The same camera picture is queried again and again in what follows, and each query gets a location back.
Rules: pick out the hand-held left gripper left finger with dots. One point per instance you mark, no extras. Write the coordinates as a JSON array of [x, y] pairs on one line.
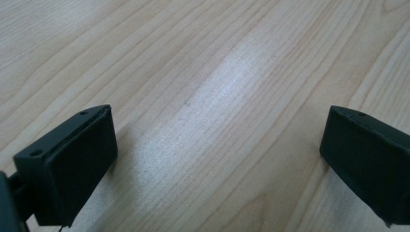
[[69, 167]]

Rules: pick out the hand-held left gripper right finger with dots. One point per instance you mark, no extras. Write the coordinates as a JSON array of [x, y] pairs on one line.
[[367, 161]]

